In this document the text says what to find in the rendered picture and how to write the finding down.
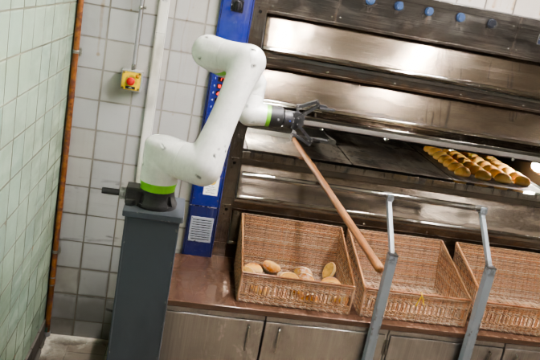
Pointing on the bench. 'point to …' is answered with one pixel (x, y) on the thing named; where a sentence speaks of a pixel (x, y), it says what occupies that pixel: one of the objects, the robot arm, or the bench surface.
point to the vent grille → (200, 229)
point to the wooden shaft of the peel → (341, 210)
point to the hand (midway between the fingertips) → (329, 125)
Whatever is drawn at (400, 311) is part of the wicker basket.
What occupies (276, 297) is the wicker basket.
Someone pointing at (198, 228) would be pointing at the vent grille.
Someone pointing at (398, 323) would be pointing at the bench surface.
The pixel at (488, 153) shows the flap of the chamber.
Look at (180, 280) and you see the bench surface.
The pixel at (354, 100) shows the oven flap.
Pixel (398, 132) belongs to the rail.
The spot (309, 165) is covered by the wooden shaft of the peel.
